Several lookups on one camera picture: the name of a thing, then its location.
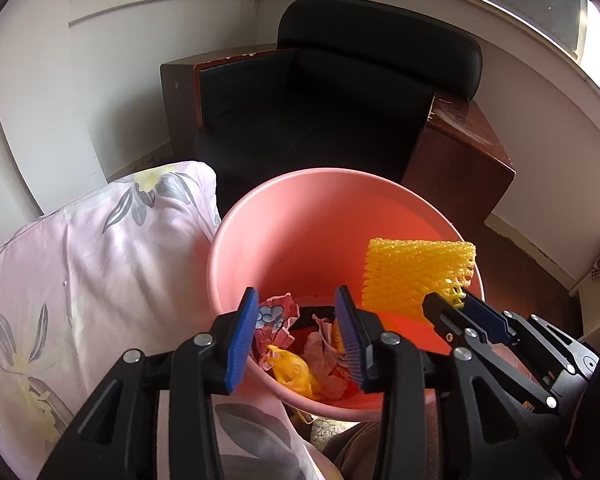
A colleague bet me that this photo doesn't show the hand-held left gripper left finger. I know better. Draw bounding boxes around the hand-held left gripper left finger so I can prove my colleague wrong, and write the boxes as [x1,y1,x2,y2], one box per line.
[36,286,260,480]

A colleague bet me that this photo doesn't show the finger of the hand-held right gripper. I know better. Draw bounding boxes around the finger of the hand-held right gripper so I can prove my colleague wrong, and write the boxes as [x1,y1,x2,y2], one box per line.
[457,290,600,381]
[422,291,563,415]

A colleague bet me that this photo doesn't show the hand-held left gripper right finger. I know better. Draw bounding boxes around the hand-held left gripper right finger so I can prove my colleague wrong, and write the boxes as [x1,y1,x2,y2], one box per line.
[334,285,566,480]

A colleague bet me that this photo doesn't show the red-brown wrapper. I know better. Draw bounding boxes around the red-brown wrapper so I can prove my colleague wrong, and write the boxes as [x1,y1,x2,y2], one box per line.
[305,315,351,401]

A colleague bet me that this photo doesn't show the blue-white wrapper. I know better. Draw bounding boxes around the blue-white wrapper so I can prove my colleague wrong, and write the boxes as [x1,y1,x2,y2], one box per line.
[252,292,301,371]

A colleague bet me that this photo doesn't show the yellow foam net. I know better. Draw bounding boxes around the yellow foam net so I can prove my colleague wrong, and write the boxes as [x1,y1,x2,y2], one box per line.
[361,237,477,323]

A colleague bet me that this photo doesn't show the yellow plastic wrapper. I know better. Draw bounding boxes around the yellow plastic wrapper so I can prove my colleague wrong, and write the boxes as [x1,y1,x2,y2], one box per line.
[267,344,323,401]

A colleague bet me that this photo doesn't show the pink plastic bucket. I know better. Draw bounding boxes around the pink plastic bucket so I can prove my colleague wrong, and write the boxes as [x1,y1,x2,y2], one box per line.
[206,167,485,422]

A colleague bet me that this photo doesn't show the white cabinet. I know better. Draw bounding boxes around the white cabinet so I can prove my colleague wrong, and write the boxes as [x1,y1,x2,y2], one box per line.
[567,275,600,341]

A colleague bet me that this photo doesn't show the person's brown trousers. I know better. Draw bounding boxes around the person's brown trousers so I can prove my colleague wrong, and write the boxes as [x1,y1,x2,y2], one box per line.
[322,420,383,480]

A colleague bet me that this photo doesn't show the pink floral tablecloth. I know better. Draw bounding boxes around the pink floral tablecloth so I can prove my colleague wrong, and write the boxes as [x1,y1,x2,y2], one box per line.
[0,160,341,480]

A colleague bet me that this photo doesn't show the black leather armchair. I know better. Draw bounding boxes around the black leather armchair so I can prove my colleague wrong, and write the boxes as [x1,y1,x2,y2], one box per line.
[160,0,517,241]

